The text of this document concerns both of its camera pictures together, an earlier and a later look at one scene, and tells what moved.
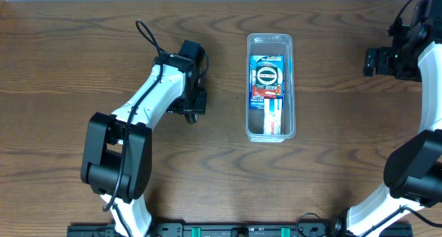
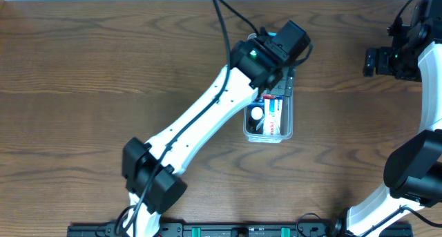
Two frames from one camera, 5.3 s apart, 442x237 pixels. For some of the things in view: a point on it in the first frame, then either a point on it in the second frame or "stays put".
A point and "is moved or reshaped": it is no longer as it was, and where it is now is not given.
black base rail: x=239 y=230 stays put
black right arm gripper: x=374 y=61 stays put
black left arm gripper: x=195 y=103 to x=285 y=81
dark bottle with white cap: x=191 y=117 is moved or reshaped
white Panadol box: x=273 y=112 stays put
